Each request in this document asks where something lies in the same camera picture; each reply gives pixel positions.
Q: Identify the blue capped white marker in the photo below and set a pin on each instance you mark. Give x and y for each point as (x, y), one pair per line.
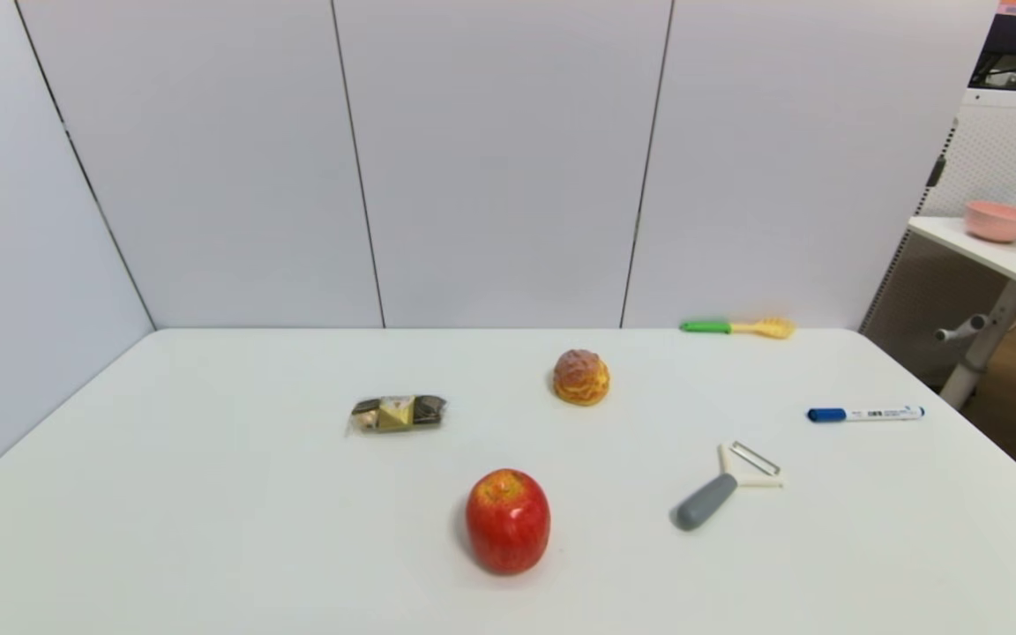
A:
(870, 414)

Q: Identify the clear packet of chocolates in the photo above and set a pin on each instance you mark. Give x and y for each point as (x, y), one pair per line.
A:
(397, 414)

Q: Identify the red apple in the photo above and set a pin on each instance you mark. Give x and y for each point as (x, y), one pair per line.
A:
(508, 525)

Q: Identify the white side table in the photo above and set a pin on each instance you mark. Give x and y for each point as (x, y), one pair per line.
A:
(1006, 257)

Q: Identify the white pegboard panel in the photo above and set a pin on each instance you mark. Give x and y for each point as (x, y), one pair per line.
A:
(1006, 159)

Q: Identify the golden cream puff bread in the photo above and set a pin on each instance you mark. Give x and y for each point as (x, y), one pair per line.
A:
(581, 379)

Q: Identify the pink bowl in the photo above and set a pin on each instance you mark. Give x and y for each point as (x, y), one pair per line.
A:
(1000, 222)

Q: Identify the black clip on pegboard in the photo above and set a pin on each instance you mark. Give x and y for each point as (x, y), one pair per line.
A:
(937, 171)

